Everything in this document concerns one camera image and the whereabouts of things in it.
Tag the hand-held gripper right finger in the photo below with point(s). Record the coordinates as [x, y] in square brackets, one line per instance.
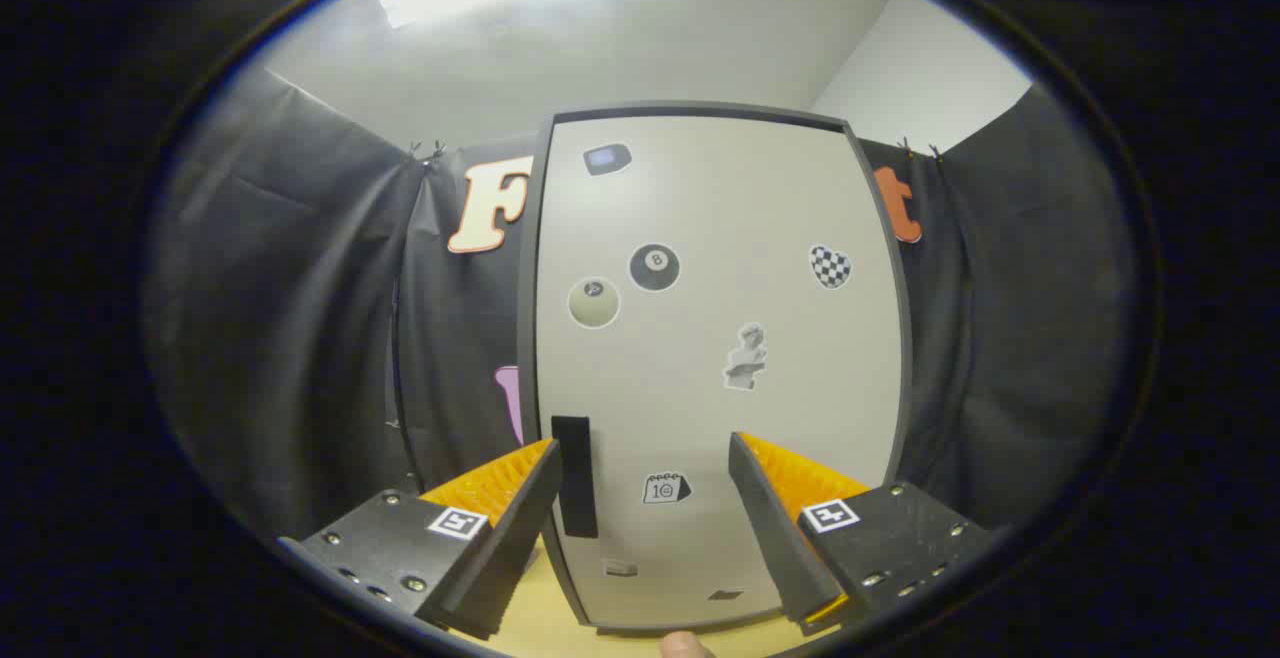
[775, 538]

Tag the black backdrop cloth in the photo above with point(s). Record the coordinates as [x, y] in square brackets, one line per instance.
[300, 288]

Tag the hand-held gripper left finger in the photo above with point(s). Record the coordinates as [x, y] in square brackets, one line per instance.
[510, 548]

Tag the dark grey cabinet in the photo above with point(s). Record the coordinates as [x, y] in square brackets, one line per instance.
[700, 111]

